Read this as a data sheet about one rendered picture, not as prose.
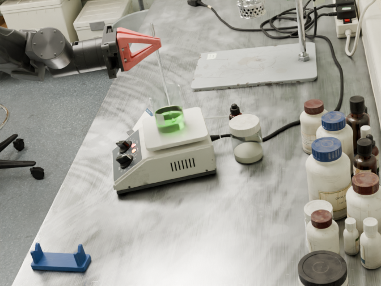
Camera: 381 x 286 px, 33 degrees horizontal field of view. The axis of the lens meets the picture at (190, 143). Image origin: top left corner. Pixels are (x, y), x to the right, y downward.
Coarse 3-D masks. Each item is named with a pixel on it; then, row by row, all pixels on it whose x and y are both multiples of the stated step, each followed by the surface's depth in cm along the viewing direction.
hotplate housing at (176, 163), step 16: (144, 144) 126; (192, 144) 122; (208, 144) 122; (112, 160) 131; (144, 160) 122; (160, 160) 122; (176, 160) 122; (192, 160) 122; (208, 160) 123; (128, 176) 122; (144, 176) 123; (160, 176) 123; (176, 176) 124; (192, 176) 125
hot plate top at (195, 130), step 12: (192, 108) 130; (144, 120) 130; (192, 120) 126; (204, 120) 126; (144, 132) 126; (156, 132) 125; (180, 132) 123; (192, 132) 123; (204, 132) 122; (156, 144) 121; (168, 144) 121; (180, 144) 121
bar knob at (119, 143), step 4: (124, 140) 128; (128, 140) 130; (116, 144) 130; (120, 144) 129; (124, 144) 128; (128, 144) 128; (120, 148) 130; (124, 148) 129; (128, 148) 128; (120, 152) 129; (124, 152) 129
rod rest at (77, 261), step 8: (40, 248) 111; (80, 248) 108; (32, 256) 109; (40, 256) 111; (48, 256) 111; (56, 256) 111; (64, 256) 110; (72, 256) 110; (80, 256) 108; (88, 256) 109; (32, 264) 110; (40, 264) 110; (48, 264) 109; (56, 264) 109; (64, 264) 109; (72, 264) 108; (80, 264) 108
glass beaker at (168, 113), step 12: (156, 84) 124; (168, 84) 124; (156, 96) 125; (168, 96) 125; (180, 96) 121; (156, 108) 120; (168, 108) 120; (180, 108) 122; (156, 120) 122; (168, 120) 121; (180, 120) 122; (168, 132) 123
